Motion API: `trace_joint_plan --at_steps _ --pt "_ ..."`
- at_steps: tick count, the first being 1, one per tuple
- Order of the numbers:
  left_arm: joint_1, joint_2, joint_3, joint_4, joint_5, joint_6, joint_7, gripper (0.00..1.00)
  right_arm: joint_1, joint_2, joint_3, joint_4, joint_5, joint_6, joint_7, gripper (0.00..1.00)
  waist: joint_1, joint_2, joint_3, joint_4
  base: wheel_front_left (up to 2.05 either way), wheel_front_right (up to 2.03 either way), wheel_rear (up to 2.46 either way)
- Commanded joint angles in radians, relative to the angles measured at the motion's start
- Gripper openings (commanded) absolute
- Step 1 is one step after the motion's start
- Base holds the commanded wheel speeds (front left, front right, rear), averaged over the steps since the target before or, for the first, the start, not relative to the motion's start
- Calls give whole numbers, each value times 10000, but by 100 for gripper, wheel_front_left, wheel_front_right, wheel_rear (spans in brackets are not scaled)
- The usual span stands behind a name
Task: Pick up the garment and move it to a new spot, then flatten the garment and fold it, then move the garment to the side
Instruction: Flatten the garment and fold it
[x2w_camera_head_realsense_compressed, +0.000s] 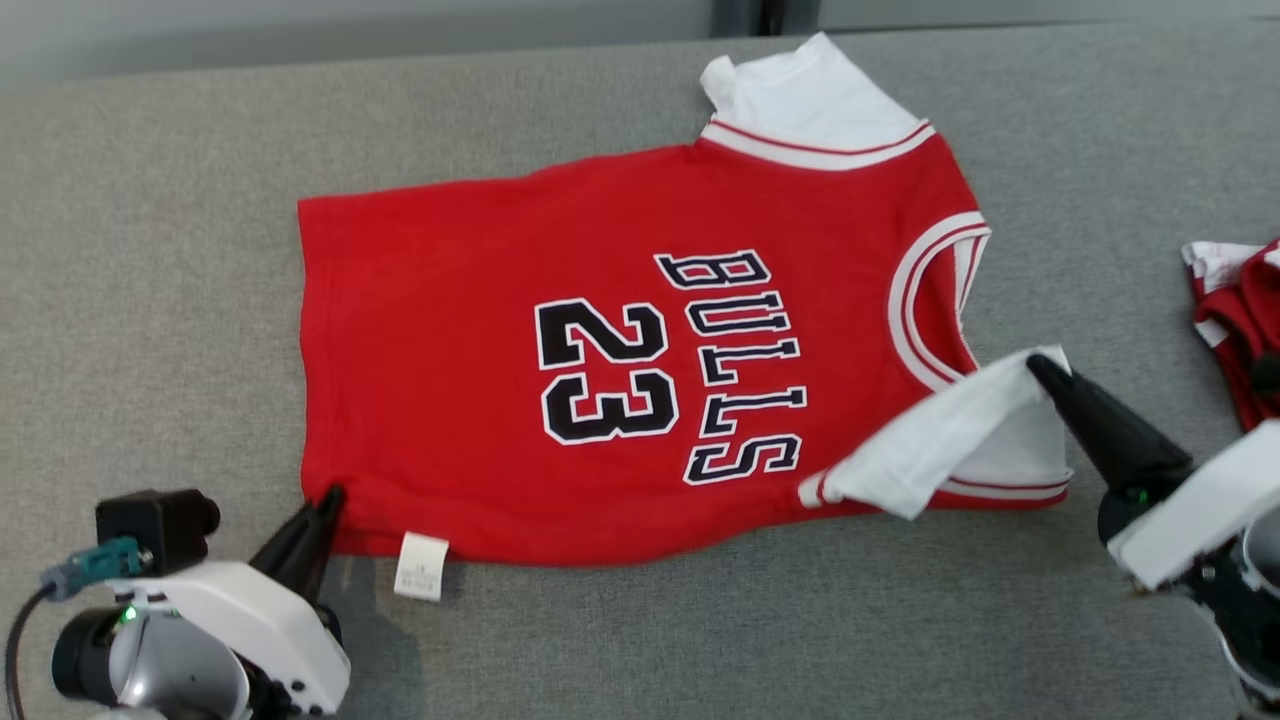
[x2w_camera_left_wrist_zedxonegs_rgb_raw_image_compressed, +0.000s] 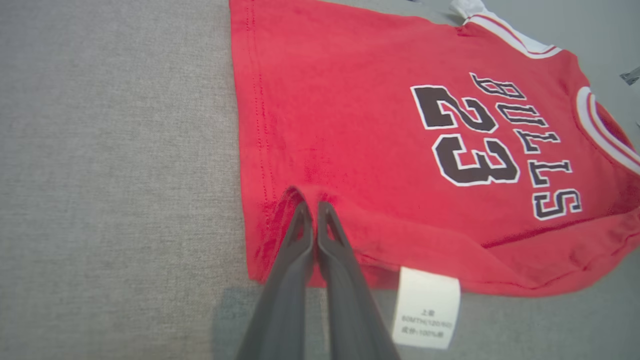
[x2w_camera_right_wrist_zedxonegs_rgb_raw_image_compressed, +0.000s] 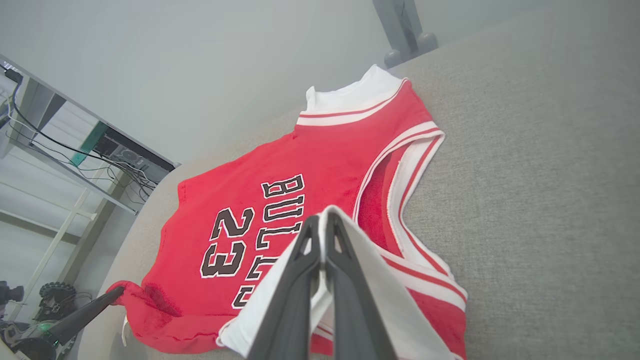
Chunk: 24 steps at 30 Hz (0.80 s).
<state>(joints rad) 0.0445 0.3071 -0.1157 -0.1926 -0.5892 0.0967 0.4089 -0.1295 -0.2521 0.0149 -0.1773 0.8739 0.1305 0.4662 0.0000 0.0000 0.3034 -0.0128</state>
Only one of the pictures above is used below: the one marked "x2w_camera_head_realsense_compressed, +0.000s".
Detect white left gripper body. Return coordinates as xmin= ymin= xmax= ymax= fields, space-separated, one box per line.
xmin=110 ymin=562 xmax=351 ymax=716

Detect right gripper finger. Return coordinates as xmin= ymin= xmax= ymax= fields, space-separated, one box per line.
xmin=1038 ymin=354 xmax=1193 ymax=489
xmin=1027 ymin=358 xmax=1151 ymax=498

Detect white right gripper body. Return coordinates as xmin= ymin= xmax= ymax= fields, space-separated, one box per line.
xmin=1100 ymin=420 xmax=1280 ymax=591

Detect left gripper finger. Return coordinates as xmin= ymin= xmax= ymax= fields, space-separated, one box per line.
xmin=250 ymin=487 xmax=339 ymax=591
xmin=290 ymin=490 xmax=347 ymax=603

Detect red shorts with white stripe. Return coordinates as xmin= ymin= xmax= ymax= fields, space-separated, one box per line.
xmin=1182 ymin=236 xmax=1280 ymax=433

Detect red Bulls 23 jersey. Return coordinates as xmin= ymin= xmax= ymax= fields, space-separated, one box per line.
xmin=297 ymin=30 xmax=1076 ymax=603

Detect teal left camera connector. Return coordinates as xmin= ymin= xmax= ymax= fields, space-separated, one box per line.
xmin=40 ymin=537 xmax=146 ymax=601

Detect black left camera cable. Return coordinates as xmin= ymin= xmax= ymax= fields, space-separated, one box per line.
xmin=3 ymin=585 xmax=56 ymax=720

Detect grey metal partition post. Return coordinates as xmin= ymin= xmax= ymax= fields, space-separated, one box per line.
xmin=710 ymin=0 xmax=823 ymax=39

